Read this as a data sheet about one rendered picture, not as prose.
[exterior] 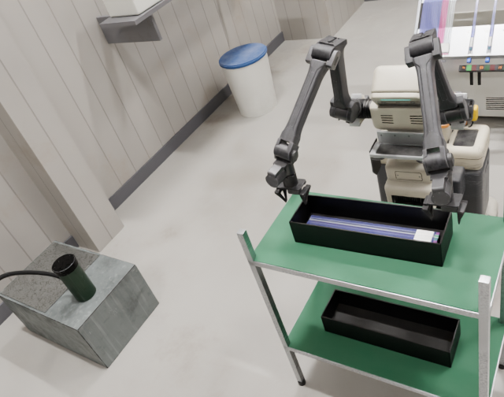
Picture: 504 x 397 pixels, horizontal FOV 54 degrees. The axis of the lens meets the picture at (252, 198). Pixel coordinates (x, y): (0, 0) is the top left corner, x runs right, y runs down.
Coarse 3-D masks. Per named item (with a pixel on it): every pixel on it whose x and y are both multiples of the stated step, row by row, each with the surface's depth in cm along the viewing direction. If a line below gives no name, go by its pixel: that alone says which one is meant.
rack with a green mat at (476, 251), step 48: (240, 240) 194; (288, 240) 203; (480, 240) 175; (336, 288) 254; (384, 288) 171; (432, 288) 166; (480, 288) 146; (288, 336) 240; (336, 336) 232; (480, 336) 161; (432, 384) 202; (480, 384) 178
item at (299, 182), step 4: (288, 176) 187; (292, 176) 187; (296, 176) 189; (284, 180) 188; (288, 180) 188; (292, 180) 188; (296, 180) 189; (300, 180) 191; (304, 180) 191; (280, 184) 193; (284, 184) 190; (288, 184) 189; (292, 184) 189; (296, 184) 190; (300, 184) 189; (304, 184) 191; (280, 188) 192; (284, 188) 191; (288, 188) 190; (292, 188) 189; (296, 188) 188; (300, 188) 188
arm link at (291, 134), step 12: (312, 48) 180; (312, 60) 179; (336, 60) 178; (312, 72) 178; (324, 72) 180; (312, 84) 178; (300, 96) 179; (312, 96) 179; (300, 108) 178; (300, 120) 178; (288, 132) 179; (300, 132) 181; (276, 144) 181; (288, 144) 180; (288, 156) 178
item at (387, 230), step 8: (312, 216) 203; (320, 216) 202; (320, 224) 198; (328, 224) 197; (336, 224) 195; (344, 224) 194; (352, 224) 193; (360, 224) 192; (368, 224) 190; (376, 224) 189; (376, 232) 186; (384, 232) 185; (392, 232) 184; (400, 232) 183; (408, 232) 182; (416, 232) 180; (424, 232) 179; (432, 232) 178; (424, 240) 176; (432, 240) 175
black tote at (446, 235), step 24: (336, 216) 204; (360, 216) 198; (384, 216) 191; (408, 216) 186; (312, 240) 195; (336, 240) 188; (360, 240) 182; (384, 240) 176; (408, 240) 170; (432, 264) 172
